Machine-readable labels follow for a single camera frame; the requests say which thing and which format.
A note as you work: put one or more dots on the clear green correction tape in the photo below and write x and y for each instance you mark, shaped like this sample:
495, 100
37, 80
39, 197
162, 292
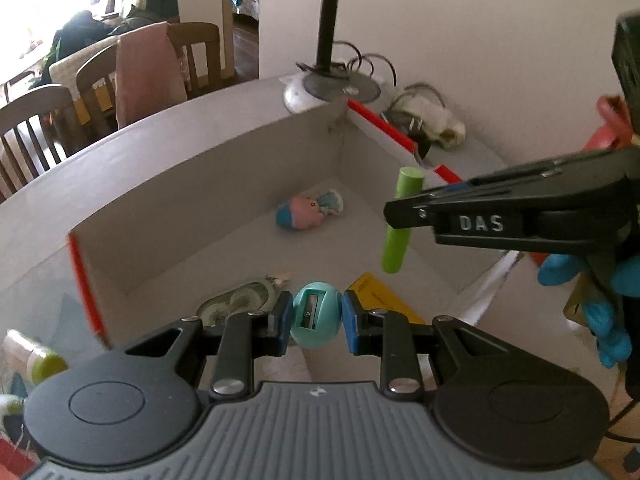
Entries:
235, 302

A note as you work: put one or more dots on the brown wooden chair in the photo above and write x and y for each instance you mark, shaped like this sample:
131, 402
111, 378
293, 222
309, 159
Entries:
200, 45

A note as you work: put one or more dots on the pink blue toy figure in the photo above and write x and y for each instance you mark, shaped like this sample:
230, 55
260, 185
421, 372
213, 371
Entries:
305, 210

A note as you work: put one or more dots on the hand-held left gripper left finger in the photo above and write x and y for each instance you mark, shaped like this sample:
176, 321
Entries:
282, 322

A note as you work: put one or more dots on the pink cloth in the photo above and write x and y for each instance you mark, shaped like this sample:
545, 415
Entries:
150, 75

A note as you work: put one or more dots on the green lid toothpick jar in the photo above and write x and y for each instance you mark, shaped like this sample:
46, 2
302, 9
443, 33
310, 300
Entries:
45, 365

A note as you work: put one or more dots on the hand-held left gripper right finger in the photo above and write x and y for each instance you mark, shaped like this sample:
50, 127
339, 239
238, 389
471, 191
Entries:
351, 327

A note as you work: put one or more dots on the sofa with white cushions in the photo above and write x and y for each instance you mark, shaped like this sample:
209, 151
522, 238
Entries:
67, 67

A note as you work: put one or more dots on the person's right hand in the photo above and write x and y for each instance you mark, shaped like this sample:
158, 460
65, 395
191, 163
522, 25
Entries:
607, 320

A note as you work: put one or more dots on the green plastic tube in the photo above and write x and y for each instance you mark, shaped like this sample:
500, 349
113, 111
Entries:
395, 250

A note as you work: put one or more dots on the dark clothes pile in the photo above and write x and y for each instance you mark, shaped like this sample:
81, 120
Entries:
80, 30

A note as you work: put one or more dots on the red cardboard box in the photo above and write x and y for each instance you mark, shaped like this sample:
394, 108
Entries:
200, 200

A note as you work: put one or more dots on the teal pencil sharpener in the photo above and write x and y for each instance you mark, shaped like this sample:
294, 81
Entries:
315, 310

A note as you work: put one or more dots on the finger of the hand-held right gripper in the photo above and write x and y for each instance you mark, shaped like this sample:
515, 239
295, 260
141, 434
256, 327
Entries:
410, 210
550, 170

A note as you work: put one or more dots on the yellow cloth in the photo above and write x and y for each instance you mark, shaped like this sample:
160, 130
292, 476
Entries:
95, 105

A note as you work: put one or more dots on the yellow small box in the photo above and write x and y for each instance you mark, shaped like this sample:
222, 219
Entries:
385, 300

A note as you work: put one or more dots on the dark wooden chair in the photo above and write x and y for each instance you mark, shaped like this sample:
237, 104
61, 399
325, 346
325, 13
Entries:
35, 105

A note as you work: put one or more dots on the grey desk lamp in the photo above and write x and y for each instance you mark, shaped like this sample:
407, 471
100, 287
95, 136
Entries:
327, 20

